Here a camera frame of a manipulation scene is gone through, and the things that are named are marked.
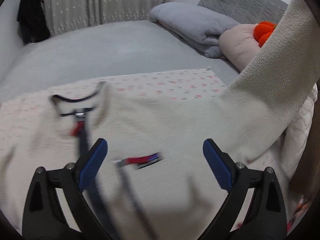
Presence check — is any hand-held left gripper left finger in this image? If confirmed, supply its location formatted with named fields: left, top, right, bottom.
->
left=22, top=138, right=118, bottom=240

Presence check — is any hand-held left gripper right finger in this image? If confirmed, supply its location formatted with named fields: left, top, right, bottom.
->
left=199, top=138, right=287, bottom=240

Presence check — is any cream fleece zip jacket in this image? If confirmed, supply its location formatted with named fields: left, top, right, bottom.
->
left=0, top=0, right=320, bottom=238

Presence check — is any white quilted cloth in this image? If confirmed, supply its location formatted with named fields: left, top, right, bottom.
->
left=284, top=84, right=318, bottom=180

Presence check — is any red printed cloth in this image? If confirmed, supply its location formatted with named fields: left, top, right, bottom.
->
left=285, top=196, right=310, bottom=233

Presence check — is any floral print blanket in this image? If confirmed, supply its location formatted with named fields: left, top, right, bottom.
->
left=0, top=69, right=228, bottom=140

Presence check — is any grey bed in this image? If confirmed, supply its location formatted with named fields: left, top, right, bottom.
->
left=0, top=20, right=241, bottom=103

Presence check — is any pale pink pillow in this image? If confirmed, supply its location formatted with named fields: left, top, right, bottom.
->
left=219, top=24, right=262, bottom=72

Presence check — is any orange plush fruit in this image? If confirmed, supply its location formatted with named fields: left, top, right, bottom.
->
left=253, top=21, right=278, bottom=48

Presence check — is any folded grey blanket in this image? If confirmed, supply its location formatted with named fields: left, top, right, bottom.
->
left=149, top=2, right=241, bottom=59

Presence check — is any black hanging garment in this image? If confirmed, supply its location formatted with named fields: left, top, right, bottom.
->
left=17, top=0, right=51, bottom=45

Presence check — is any grey quilted pillow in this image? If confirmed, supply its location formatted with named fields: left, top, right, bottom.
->
left=197, top=0, right=289, bottom=25

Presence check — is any grey patterned curtain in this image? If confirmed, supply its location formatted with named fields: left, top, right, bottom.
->
left=40, top=0, right=173, bottom=37

